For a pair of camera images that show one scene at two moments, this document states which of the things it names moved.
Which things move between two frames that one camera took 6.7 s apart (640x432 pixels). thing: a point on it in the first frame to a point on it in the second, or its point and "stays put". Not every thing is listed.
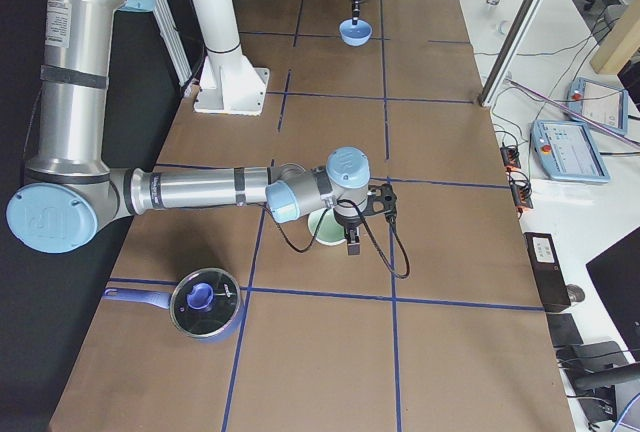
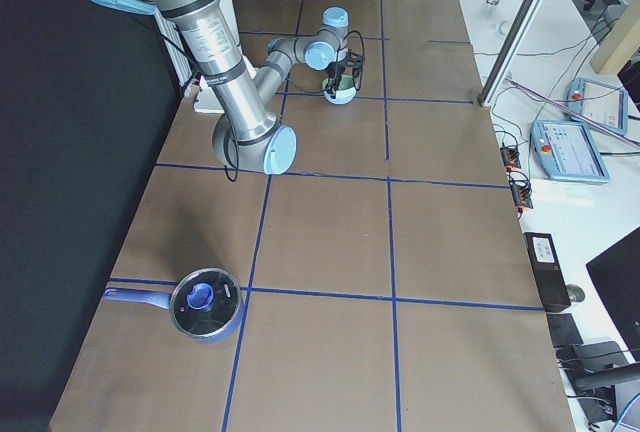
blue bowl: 355,35 to 342,96
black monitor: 616,273 stays put
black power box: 547,270 stays put
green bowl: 330,231 to 346,81
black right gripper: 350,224 to 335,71
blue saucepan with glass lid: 205,304 stays put
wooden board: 622,38 stays put
